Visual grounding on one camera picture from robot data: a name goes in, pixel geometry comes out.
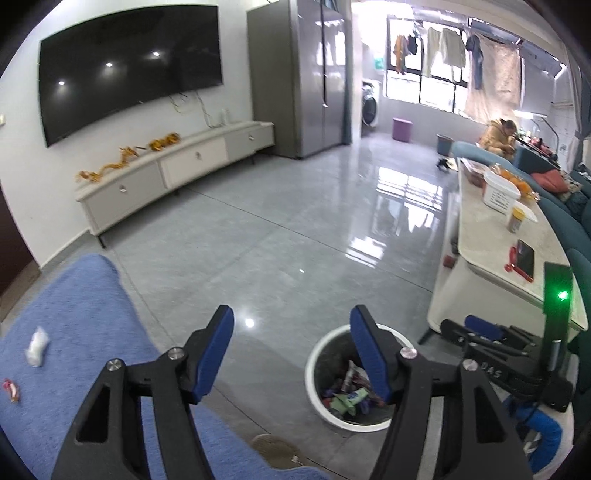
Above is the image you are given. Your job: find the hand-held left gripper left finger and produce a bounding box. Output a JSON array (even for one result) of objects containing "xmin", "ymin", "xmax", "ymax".
[{"xmin": 51, "ymin": 304, "xmax": 235, "ymax": 480}]

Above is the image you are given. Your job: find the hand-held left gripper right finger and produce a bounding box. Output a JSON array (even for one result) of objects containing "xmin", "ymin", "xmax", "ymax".
[{"xmin": 349, "ymin": 305, "xmax": 527, "ymax": 480}]

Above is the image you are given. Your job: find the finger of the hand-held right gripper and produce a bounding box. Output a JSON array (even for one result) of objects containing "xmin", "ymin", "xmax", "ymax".
[{"xmin": 440, "ymin": 315, "xmax": 536, "ymax": 358}]

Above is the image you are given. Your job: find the white round trash bin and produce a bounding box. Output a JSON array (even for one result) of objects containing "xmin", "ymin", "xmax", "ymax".
[{"xmin": 304, "ymin": 324, "xmax": 416, "ymax": 433}]

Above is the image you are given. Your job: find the person's right forearm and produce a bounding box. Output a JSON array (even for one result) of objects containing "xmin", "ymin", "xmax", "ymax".
[{"xmin": 502, "ymin": 396, "xmax": 564, "ymax": 476}]

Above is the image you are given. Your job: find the green snack wrapper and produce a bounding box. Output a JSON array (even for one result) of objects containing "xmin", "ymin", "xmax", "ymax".
[{"xmin": 330, "ymin": 392, "xmax": 358, "ymax": 416}]

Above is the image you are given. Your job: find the phone in red case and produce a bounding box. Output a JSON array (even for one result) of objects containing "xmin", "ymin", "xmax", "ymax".
[{"xmin": 510, "ymin": 239, "xmax": 536, "ymax": 283}]

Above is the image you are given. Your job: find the white coffee table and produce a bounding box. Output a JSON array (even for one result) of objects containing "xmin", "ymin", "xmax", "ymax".
[{"xmin": 427, "ymin": 157, "xmax": 578, "ymax": 352}]

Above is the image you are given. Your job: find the teal sofa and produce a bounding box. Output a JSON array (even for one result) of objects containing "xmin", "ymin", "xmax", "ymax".
[{"xmin": 450, "ymin": 141, "xmax": 591, "ymax": 324}]

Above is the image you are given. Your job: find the brown slipper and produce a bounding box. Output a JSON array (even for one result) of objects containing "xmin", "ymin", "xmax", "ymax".
[{"xmin": 252, "ymin": 433, "xmax": 303, "ymax": 472}]

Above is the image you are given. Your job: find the white plastic box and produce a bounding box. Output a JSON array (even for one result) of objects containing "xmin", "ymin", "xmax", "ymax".
[{"xmin": 482, "ymin": 173, "xmax": 522, "ymax": 215}]

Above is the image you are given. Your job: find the red cushion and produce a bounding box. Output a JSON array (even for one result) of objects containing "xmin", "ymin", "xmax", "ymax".
[{"xmin": 531, "ymin": 170, "xmax": 571, "ymax": 195}]

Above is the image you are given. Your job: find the bag of oranges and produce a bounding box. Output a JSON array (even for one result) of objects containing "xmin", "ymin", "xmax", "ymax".
[{"xmin": 489, "ymin": 164, "xmax": 539, "ymax": 199}]

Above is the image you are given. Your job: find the red snack tray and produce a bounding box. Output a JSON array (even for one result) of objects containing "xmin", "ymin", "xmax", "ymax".
[{"xmin": 462, "ymin": 159, "xmax": 490, "ymax": 185}]

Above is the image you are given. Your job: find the white crumpled paper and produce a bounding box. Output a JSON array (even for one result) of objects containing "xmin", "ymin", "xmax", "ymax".
[{"xmin": 24, "ymin": 325, "xmax": 51, "ymax": 368}]

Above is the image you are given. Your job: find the white tv cabinet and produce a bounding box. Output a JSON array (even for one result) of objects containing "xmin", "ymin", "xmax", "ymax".
[{"xmin": 75, "ymin": 119, "xmax": 275, "ymax": 250}]

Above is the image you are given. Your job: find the white floor lamp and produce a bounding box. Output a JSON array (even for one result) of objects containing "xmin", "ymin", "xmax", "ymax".
[{"xmin": 515, "ymin": 110, "xmax": 561, "ymax": 155}]

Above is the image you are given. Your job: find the gold dragon garland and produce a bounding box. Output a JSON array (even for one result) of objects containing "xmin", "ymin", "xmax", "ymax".
[{"xmin": 76, "ymin": 132, "xmax": 181, "ymax": 184}]

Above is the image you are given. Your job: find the dark wooden door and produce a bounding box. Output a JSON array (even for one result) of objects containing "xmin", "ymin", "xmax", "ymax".
[{"xmin": 0, "ymin": 185, "xmax": 37, "ymax": 296}]

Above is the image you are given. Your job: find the beige hanging cloth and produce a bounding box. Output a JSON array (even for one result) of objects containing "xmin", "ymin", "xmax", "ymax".
[{"xmin": 464, "ymin": 41, "xmax": 522, "ymax": 123}]

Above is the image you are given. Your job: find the white washing machine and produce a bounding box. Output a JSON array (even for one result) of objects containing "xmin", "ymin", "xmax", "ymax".
[{"xmin": 361, "ymin": 79, "xmax": 383, "ymax": 127}]

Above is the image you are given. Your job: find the blue hanging garment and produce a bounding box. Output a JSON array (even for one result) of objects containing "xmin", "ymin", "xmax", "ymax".
[{"xmin": 466, "ymin": 34, "xmax": 485, "ymax": 90}]

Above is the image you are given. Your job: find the white hanging garment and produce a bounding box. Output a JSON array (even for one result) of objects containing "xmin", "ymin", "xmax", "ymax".
[{"xmin": 422, "ymin": 27, "xmax": 467, "ymax": 79}]

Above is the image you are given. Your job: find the yellow hanging garment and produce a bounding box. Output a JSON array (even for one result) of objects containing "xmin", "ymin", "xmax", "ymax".
[{"xmin": 392, "ymin": 34, "xmax": 409, "ymax": 75}]

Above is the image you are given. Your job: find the grey refrigerator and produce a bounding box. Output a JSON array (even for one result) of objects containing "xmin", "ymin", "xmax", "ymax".
[{"xmin": 247, "ymin": 0, "xmax": 352, "ymax": 160}]

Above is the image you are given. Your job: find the white wall cable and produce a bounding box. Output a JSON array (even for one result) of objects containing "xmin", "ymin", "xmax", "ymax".
[{"xmin": 168, "ymin": 90, "xmax": 222, "ymax": 130}]

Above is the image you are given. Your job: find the black wall television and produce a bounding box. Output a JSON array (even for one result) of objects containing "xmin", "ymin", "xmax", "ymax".
[{"xmin": 38, "ymin": 4, "xmax": 225, "ymax": 148}]

